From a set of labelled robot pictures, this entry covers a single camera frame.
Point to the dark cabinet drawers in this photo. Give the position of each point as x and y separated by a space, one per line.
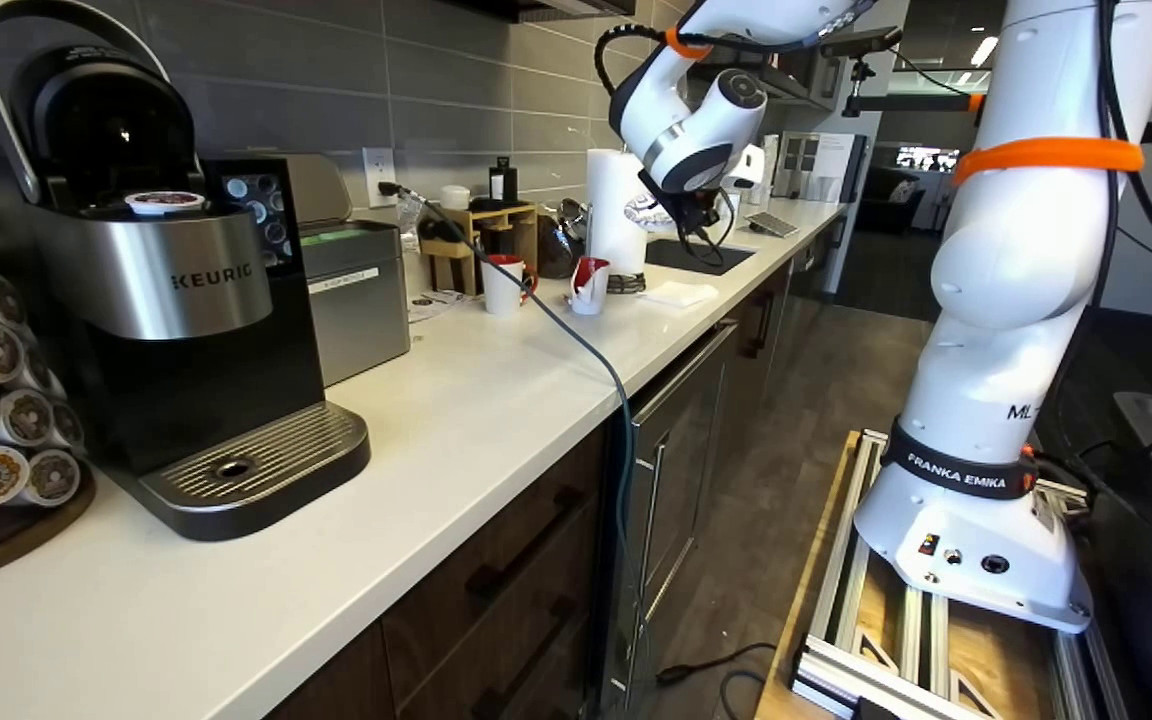
633 460

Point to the white paper towel roll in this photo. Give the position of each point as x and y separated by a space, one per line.
613 196

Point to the black countertop sink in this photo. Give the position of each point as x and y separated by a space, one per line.
695 257

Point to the wooden organizer box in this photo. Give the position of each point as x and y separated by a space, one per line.
456 243

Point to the Keurig coffee machine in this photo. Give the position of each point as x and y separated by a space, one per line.
168 291

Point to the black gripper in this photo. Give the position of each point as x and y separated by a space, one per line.
695 215

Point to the stainless steel appliance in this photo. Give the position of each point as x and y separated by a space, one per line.
352 275

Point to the robot base aluminium frame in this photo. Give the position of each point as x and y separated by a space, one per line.
863 645

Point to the white wall outlet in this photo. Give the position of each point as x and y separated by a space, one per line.
379 175

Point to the white red-lined mug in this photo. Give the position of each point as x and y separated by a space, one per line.
589 284

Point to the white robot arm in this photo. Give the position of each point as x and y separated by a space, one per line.
955 507

